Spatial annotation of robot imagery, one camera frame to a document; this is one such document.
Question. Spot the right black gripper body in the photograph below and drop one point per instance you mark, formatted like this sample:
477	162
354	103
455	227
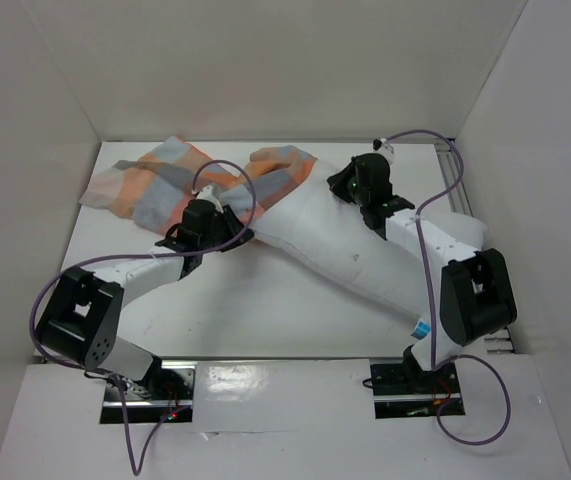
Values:
341	179

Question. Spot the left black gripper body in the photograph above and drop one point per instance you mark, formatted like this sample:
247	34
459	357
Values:
216	237

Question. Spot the white pillow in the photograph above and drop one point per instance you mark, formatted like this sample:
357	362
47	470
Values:
327	238

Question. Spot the checkered orange blue pillowcase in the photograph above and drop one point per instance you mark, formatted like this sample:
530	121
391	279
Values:
154	191

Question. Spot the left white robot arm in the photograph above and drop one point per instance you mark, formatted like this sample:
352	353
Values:
81	319

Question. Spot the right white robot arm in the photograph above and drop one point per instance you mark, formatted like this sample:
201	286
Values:
409	230

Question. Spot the blue white pillow tag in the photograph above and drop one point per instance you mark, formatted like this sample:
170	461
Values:
421	330

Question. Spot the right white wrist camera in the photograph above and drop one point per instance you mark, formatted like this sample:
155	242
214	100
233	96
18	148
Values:
383	147

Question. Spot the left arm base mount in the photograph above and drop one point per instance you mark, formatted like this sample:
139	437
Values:
172	398

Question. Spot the aluminium table frame rail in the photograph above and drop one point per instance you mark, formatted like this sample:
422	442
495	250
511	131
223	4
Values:
465	200

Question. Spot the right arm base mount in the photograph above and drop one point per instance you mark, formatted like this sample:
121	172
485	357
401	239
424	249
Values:
397	395

